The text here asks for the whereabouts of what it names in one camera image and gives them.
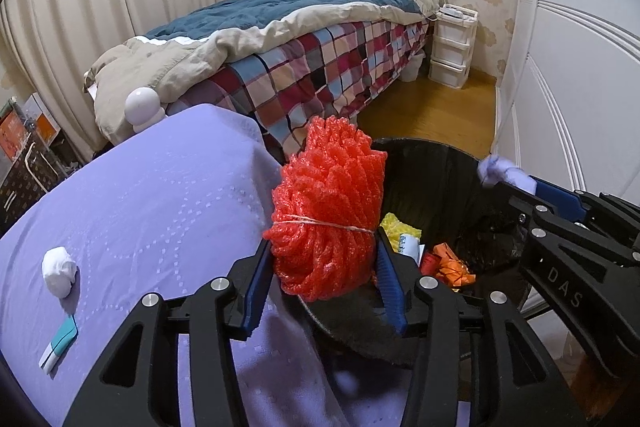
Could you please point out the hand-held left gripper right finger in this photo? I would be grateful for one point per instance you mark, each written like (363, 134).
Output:
(392, 292)

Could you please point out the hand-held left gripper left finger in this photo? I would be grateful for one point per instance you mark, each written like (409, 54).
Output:
(260, 287)

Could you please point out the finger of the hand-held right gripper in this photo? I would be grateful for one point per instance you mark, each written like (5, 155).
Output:
(560, 199)
(537, 214)

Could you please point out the white blue wrapper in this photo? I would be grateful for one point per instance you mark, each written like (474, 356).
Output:
(410, 247)

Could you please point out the small white tissue wad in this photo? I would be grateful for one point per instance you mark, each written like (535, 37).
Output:
(500, 169)

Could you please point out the orange plastic bag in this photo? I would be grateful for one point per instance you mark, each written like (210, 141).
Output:
(452, 269)

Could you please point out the black lined trash bin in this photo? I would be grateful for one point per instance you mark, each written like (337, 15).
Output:
(450, 192)

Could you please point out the red foam net bundle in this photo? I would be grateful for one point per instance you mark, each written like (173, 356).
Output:
(325, 187)

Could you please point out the yellow foam net bundle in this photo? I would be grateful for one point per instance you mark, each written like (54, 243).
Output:
(392, 227)

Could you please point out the white wardrobe door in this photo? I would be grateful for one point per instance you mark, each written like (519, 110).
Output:
(575, 32)

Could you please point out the white plastic drawer unit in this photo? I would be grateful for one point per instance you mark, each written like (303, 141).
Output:
(450, 52)

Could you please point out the small white bin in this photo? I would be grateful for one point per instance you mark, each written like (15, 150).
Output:
(412, 67)

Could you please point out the white paper ball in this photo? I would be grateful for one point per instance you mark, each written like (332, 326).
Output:
(59, 272)

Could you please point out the teal white box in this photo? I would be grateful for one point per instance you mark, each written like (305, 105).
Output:
(62, 337)

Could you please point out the white round lamp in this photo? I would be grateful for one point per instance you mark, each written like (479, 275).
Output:
(142, 104)

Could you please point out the plaid bed sheet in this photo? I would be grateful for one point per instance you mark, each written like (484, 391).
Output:
(325, 67)

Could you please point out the brown patterned bag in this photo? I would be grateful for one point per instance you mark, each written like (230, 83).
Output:
(30, 167)

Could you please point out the orange white box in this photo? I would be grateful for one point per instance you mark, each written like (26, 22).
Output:
(42, 119)

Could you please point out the bed with plaid cover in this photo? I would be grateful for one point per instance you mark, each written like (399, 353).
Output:
(275, 7)

